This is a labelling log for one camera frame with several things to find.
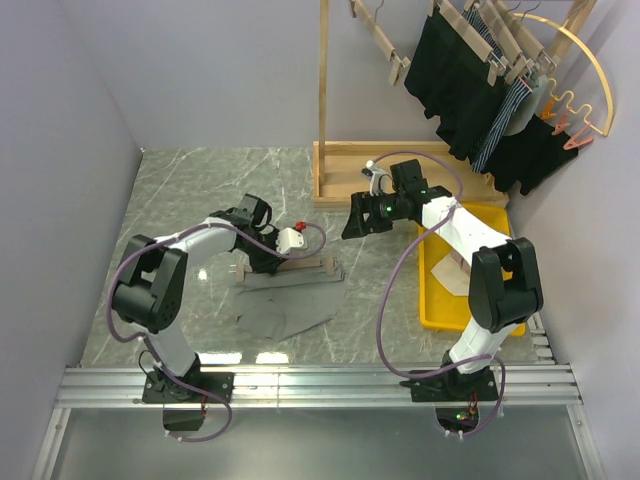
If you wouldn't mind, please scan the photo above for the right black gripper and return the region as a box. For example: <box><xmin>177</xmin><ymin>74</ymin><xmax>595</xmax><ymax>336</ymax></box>
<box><xmin>341</xmin><ymin>190</ymin><xmax>406</xmax><ymax>240</ymax></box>

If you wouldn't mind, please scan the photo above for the wooden clip hanger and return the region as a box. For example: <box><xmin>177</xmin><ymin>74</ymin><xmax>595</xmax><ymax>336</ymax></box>
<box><xmin>348</xmin><ymin>0</ymin><xmax>411</xmax><ymax>86</ymax></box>
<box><xmin>494</xmin><ymin>1</ymin><xmax>557</xmax><ymax>75</ymax></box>
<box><xmin>230</xmin><ymin>255</ymin><xmax>336</xmax><ymax>283</ymax></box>

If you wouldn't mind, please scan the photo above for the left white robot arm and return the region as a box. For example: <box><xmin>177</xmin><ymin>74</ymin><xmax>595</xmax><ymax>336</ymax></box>
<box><xmin>105</xmin><ymin>194</ymin><xmax>284</xmax><ymax>402</ymax></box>

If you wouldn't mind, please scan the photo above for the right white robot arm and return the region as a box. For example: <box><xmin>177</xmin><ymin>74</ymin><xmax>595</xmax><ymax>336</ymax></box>
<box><xmin>341</xmin><ymin>159</ymin><xmax>543</xmax><ymax>400</ymax></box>

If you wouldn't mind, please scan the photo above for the beige underwear in tray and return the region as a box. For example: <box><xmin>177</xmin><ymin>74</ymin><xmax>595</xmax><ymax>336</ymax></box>
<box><xmin>431</xmin><ymin>250</ymin><xmax>471</xmax><ymax>297</ymax></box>

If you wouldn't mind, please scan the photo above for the black underwear on hanger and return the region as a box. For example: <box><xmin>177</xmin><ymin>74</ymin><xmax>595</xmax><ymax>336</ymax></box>
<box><xmin>404</xmin><ymin>9</ymin><xmax>506</xmax><ymax>161</ymax></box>

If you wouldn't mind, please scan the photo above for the black underwear at rear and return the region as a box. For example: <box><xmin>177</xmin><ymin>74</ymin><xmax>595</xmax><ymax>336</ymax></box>
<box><xmin>482</xmin><ymin>115</ymin><xmax>579</xmax><ymax>196</ymax></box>

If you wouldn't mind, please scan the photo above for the light grey underwear hanging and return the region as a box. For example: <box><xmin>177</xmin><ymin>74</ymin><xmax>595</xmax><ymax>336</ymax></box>
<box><xmin>503</xmin><ymin>74</ymin><xmax>548</xmax><ymax>137</ymax></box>

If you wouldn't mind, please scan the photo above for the striped blue underwear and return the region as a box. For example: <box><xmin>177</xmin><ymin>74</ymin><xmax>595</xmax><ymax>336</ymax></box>
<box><xmin>465</xmin><ymin>10</ymin><xmax>525</xmax><ymax>173</ymax></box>

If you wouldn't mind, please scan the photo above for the wooden hanger holding black underwear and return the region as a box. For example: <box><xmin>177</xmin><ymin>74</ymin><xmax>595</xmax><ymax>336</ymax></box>
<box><xmin>431</xmin><ymin>1</ymin><xmax>506</xmax><ymax>86</ymax></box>

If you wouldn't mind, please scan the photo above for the wooden hanger holding striped underwear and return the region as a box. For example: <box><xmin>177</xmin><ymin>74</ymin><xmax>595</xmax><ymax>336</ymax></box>
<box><xmin>464</xmin><ymin>1</ymin><xmax>534</xmax><ymax>84</ymax></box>

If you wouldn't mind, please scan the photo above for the gold arc hanger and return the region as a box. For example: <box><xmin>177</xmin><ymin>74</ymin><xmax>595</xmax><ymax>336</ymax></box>
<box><xmin>514</xmin><ymin>12</ymin><xmax>615</xmax><ymax>137</ymax></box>

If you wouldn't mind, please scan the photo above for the wooden clothes rack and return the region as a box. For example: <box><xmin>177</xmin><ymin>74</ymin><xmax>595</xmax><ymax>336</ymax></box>
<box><xmin>312</xmin><ymin>1</ymin><xmax>595</xmax><ymax>210</ymax></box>

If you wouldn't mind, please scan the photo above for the yellow plastic tray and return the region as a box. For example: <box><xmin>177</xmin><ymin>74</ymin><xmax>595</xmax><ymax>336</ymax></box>
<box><xmin>416</xmin><ymin>201</ymin><xmax>527</xmax><ymax>337</ymax></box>

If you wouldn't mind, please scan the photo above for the pink clothes peg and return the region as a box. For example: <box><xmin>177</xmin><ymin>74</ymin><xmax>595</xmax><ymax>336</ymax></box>
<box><xmin>540</xmin><ymin>99</ymin><xmax>594</xmax><ymax>151</ymax></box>

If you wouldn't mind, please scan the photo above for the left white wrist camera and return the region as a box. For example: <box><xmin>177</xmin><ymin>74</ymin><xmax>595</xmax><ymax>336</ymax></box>
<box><xmin>276</xmin><ymin>221</ymin><xmax>308</xmax><ymax>255</ymax></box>

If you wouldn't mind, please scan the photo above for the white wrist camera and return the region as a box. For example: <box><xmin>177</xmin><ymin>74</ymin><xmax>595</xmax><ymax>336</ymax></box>
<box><xmin>361</xmin><ymin>160</ymin><xmax>391</xmax><ymax>196</ymax></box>
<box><xmin>276</xmin><ymin>221</ymin><xmax>308</xmax><ymax>255</ymax></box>

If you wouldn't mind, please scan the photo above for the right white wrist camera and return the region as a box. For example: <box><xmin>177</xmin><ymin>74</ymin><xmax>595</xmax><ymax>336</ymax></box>
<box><xmin>361</xmin><ymin>160</ymin><xmax>391</xmax><ymax>196</ymax></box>

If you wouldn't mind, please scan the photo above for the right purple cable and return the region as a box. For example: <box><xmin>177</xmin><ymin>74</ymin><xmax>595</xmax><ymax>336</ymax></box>
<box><xmin>374</xmin><ymin>150</ymin><xmax>507</xmax><ymax>439</ymax></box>

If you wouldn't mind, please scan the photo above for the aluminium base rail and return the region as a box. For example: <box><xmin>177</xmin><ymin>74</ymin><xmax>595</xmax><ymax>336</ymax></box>
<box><xmin>32</xmin><ymin>363</ymin><xmax>606</xmax><ymax>479</ymax></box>

